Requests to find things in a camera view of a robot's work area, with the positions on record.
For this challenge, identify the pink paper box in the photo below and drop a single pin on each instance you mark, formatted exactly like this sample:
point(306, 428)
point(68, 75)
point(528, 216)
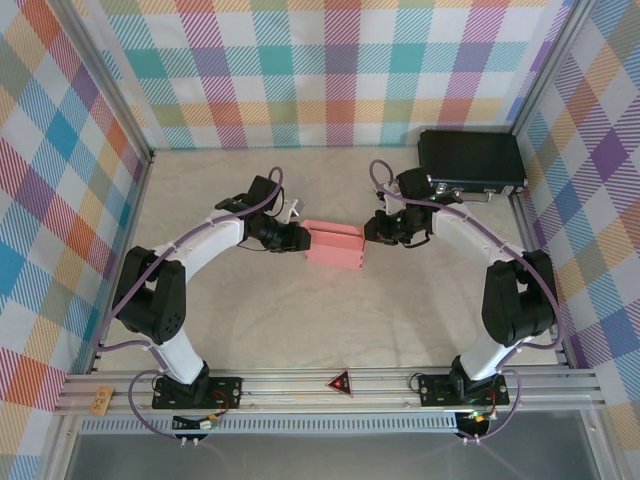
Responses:
point(332, 255)

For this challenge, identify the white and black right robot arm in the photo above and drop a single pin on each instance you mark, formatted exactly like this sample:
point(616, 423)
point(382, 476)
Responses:
point(487, 357)

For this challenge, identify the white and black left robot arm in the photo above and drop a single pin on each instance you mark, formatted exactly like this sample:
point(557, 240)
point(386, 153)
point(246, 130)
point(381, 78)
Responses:
point(180, 355)

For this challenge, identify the black carrying case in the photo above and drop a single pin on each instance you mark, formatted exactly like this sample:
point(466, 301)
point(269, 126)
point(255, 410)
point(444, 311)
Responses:
point(470, 155)

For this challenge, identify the red triangular warning light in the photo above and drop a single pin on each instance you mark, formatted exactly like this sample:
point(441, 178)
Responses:
point(340, 384)

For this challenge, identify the grey metal panel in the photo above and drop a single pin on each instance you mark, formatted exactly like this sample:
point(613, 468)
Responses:
point(325, 460)

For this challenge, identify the small wooden tag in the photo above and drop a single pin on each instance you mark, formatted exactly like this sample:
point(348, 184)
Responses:
point(102, 400)

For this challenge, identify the aluminium side rail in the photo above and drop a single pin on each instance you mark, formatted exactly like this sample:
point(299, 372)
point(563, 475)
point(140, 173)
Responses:
point(137, 200)
point(525, 225)

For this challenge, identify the aluminium front rail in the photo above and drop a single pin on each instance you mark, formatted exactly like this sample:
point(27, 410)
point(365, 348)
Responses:
point(300, 387)

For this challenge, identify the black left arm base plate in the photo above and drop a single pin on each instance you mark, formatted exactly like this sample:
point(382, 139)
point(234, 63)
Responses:
point(227, 390)

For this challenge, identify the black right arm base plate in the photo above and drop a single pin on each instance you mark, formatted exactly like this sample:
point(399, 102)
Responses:
point(432, 390)

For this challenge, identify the aluminium frame post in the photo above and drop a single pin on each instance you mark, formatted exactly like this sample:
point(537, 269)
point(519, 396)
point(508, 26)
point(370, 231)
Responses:
point(550, 65)
point(108, 80)

